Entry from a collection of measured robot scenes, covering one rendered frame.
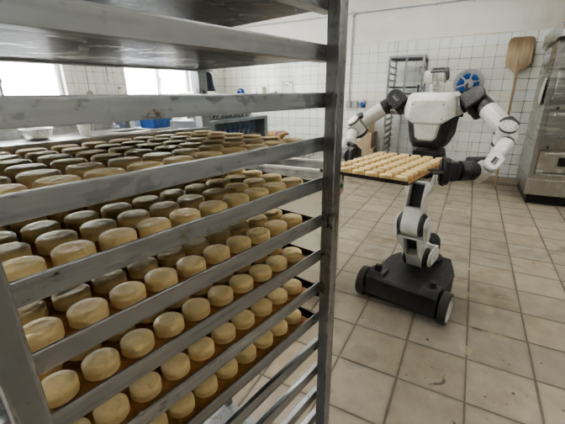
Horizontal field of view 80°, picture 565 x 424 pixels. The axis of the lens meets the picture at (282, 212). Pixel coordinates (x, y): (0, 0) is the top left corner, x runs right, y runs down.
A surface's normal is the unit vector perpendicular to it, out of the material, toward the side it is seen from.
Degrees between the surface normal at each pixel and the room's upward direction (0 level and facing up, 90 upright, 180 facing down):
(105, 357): 0
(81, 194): 90
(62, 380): 0
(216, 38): 90
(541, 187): 90
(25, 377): 90
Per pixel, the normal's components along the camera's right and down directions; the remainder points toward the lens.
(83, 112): 0.77, 0.21
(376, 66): -0.48, 0.29
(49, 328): -0.01, -0.94
